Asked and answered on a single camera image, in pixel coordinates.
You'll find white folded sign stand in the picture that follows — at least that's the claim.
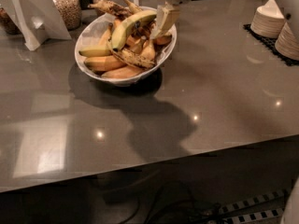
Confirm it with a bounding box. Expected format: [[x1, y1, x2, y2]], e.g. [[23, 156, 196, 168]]
[[0, 0, 71, 51]]

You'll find orange banana front bottom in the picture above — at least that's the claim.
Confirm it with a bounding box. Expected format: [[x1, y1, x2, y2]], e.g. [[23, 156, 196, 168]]
[[101, 65, 143, 79]]

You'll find glass jar of nuts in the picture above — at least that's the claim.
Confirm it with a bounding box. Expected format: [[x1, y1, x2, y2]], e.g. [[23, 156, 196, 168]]
[[53, 0, 81, 30]]

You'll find stack of white plates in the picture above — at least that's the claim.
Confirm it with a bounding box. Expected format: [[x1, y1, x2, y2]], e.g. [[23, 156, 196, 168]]
[[250, 0, 285, 38]]

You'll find black mesh mat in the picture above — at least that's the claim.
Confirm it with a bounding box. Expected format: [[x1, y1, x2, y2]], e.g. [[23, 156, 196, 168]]
[[243, 24, 299, 66]]

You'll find white oval bowl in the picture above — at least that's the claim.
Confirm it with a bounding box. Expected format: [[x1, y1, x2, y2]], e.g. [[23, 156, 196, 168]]
[[75, 7, 177, 87]]

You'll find glass jar far left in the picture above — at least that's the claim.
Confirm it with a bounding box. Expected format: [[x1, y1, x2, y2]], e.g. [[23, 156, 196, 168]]
[[0, 7, 20, 35]]

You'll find orange banana right side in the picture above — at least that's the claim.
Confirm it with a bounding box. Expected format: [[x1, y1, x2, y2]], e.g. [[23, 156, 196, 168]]
[[154, 33, 172, 46]]

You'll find black white striped strip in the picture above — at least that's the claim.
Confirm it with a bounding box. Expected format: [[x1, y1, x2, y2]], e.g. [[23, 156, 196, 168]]
[[202, 189, 289, 224]]

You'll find yellow banana left small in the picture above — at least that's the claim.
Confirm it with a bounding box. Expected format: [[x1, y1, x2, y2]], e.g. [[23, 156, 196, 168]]
[[78, 45, 111, 57]]

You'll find spotted brown banana front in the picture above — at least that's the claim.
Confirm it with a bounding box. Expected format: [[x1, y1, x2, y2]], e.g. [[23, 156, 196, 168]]
[[107, 42, 156, 70]]

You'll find large green-yellow banana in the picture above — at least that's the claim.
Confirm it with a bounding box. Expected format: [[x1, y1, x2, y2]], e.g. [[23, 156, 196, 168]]
[[110, 9, 157, 51]]

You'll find spotted banana at rim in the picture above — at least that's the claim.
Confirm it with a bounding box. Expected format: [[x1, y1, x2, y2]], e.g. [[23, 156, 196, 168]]
[[88, 0, 132, 20]]

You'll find black cable on floor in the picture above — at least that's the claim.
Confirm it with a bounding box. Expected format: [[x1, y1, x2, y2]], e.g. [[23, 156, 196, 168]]
[[118, 180, 225, 224]]

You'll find orange ripe banana left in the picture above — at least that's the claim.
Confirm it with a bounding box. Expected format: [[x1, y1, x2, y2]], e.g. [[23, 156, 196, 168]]
[[84, 55, 124, 72]]

